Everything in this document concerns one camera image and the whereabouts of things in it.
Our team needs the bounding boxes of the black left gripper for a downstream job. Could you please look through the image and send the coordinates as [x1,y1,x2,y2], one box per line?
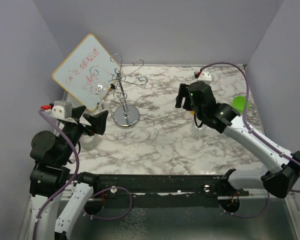
[59,104,109,164]

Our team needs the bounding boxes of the clear wine glass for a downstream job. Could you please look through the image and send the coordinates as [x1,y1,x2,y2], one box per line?
[190,122,209,139]
[90,82,109,113]

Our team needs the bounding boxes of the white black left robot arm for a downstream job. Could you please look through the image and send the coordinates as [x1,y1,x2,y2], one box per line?
[28,103,109,240]

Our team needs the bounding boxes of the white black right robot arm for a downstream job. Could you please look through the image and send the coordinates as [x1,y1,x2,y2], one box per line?
[175,81,300,199]

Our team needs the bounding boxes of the chrome wine glass rack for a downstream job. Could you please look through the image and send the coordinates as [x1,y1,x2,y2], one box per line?
[89,53,148,129]

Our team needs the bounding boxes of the green plastic wine glass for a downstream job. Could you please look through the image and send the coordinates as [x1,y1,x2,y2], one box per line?
[231,95,251,114]

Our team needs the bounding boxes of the clear tape roll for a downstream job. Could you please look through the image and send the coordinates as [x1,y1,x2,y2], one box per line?
[79,135,100,151]

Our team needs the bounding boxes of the yellow framed whiteboard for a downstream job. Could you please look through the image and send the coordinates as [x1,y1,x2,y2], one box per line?
[52,34,119,111]

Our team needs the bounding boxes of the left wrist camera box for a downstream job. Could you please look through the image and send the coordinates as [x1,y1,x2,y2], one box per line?
[49,100,72,120]

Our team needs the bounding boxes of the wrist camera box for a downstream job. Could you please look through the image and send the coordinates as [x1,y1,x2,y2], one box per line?
[49,100,72,120]
[194,70,212,85]

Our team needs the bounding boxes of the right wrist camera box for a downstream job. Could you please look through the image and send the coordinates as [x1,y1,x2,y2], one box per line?
[194,70,212,85]

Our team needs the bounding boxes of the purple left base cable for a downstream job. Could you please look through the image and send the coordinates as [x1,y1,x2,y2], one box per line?
[82,186,133,221]

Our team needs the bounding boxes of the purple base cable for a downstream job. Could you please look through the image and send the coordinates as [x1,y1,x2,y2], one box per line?
[218,189,271,219]
[82,186,133,221]

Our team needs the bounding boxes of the black metal base rail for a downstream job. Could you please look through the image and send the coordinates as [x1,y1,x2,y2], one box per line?
[64,170,251,208]

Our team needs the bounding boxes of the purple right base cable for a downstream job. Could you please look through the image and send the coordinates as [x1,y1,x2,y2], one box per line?
[218,189,271,219]

